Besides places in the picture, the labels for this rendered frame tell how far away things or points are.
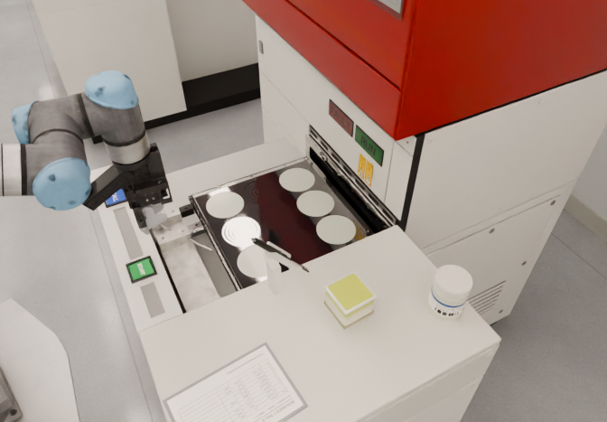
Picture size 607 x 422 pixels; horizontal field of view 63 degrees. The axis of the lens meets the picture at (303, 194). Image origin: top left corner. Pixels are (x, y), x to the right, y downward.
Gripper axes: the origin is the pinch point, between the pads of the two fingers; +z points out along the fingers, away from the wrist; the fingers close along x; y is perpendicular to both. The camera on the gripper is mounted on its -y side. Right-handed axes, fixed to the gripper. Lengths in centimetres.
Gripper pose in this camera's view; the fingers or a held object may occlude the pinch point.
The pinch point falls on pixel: (143, 229)
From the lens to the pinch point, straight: 110.1
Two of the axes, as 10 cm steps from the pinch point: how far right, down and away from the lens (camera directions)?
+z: 0.0, 7.3, 6.9
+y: 9.2, -2.7, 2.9
